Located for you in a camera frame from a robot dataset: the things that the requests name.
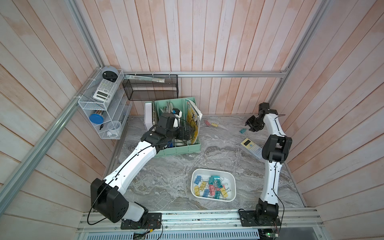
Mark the grey round speaker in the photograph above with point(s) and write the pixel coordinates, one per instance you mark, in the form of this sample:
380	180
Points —
110	73

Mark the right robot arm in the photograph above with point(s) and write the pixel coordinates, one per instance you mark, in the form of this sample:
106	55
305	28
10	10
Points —
274	152

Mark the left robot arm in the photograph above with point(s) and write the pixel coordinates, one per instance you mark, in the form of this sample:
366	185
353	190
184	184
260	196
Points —
107	195

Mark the blue lid jar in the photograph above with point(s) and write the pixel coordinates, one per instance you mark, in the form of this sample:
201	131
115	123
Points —
97	117

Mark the blue binder clip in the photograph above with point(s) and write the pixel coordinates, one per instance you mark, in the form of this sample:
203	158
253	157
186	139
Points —
197	180
206	193

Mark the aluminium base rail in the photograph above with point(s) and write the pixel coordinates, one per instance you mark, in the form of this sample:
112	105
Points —
294	224

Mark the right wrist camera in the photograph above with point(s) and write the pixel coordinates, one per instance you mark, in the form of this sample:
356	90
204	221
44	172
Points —
264	108

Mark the white desk calculator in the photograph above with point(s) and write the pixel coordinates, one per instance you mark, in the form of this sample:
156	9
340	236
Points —
105	91

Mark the white wire shelf rack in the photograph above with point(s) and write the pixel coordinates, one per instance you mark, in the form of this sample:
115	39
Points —
116	110

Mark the white plastic storage box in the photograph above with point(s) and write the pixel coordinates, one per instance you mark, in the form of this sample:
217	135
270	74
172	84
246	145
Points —
225	179

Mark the green file organizer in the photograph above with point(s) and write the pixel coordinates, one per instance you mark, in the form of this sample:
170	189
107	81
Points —
173	126

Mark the yellow art book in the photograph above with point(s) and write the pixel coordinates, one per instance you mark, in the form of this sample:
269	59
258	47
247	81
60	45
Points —
193	118

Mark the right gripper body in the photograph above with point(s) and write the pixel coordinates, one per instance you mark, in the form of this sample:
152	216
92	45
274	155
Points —
254	123

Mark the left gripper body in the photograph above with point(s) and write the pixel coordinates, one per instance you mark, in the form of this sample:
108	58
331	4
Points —
180	133

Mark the stack of magazines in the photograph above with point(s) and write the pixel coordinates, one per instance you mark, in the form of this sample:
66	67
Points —
168	108

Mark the ruler on basket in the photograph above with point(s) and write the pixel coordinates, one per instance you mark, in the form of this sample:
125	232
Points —
144	78

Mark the yellow blue calculator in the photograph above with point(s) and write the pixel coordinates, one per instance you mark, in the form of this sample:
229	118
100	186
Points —
253	148

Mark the black mesh basket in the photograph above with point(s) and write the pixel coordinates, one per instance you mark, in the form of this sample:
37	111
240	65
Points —
152	91

